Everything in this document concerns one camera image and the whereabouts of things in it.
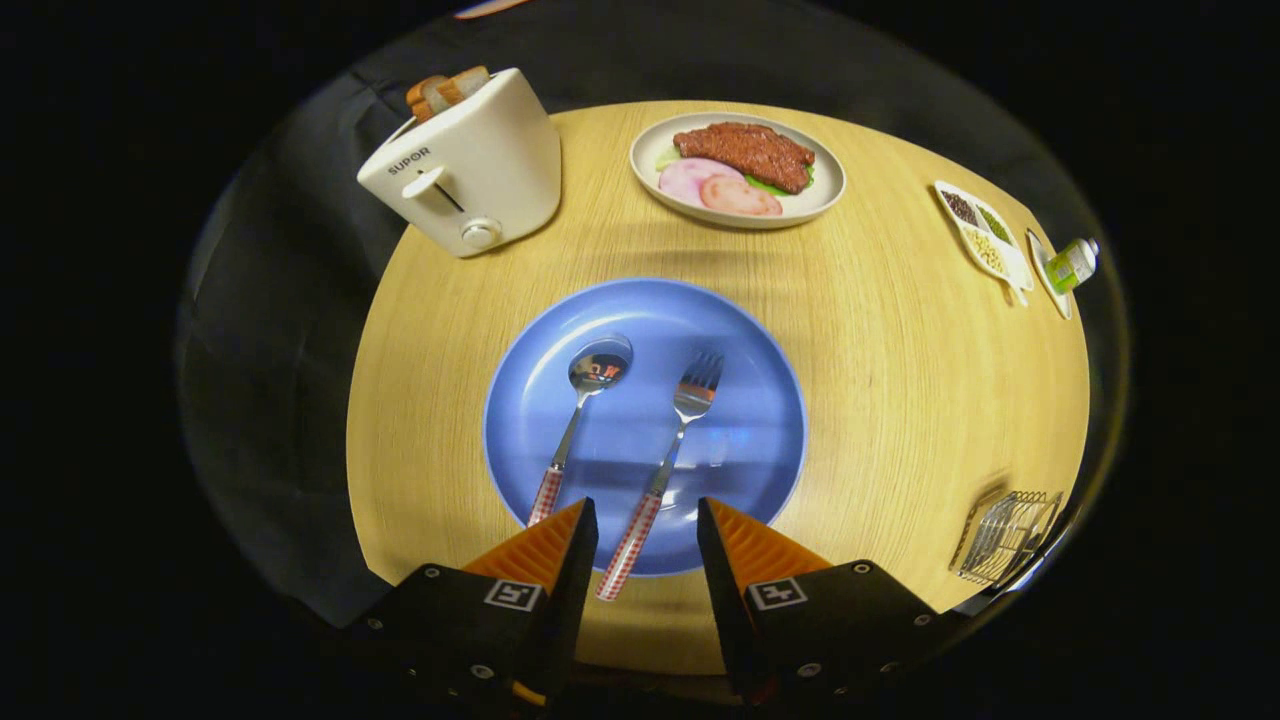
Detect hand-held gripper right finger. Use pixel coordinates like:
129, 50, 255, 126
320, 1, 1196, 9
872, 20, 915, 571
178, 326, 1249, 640
697, 497, 966, 706

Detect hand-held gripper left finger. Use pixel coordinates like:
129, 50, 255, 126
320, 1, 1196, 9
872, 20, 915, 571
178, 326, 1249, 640
350, 497, 599, 711

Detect fork with red checked handle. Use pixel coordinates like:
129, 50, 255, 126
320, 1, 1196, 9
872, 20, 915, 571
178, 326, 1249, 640
596, 351, 724, 602

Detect spoon with red checked handle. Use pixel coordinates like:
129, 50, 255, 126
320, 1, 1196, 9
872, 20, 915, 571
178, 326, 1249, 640
527, 334, 634, 528

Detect blue plate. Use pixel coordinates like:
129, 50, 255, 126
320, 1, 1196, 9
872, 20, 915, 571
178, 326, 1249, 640
483, 277, 808, 578

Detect pink ham slice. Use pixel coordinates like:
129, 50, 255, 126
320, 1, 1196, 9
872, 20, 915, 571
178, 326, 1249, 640
698, 174, 784, 218
657, 157, 746, 208

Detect green lettuce leaf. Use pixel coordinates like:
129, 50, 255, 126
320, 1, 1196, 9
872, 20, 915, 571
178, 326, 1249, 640
655, 145, 816, 198

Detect white oval plate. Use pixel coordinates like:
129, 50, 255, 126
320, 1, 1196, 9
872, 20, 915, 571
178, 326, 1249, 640
629, 111, 847, 230

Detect yellow soybeans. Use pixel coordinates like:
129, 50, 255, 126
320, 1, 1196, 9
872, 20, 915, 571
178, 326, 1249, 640
966, 227, 1006, 276

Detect white toaster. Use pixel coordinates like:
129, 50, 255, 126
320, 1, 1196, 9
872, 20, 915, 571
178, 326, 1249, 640
356, 67, 563, 259

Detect white divided dish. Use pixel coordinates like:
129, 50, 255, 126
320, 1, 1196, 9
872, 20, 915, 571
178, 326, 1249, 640
935, 180, 1036, 306

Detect brown steak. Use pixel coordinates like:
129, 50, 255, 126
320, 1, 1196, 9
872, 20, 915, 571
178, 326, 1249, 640
673, 121, 816, 195

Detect small white dish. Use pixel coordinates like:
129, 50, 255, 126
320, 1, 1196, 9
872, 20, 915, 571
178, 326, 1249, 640
1026, 229, 1074, 321

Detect green bottle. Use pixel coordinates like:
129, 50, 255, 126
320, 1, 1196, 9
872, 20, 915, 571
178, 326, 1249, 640
1044, 237, 1101, 295

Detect brown toast slice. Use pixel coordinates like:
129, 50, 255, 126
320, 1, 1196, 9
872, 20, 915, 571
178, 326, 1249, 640
406, 75, 448, 124
428, 65, 491, 109

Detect metal wire cutlery rack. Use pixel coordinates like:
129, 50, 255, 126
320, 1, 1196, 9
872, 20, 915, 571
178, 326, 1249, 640
948, 489, 1064, 586

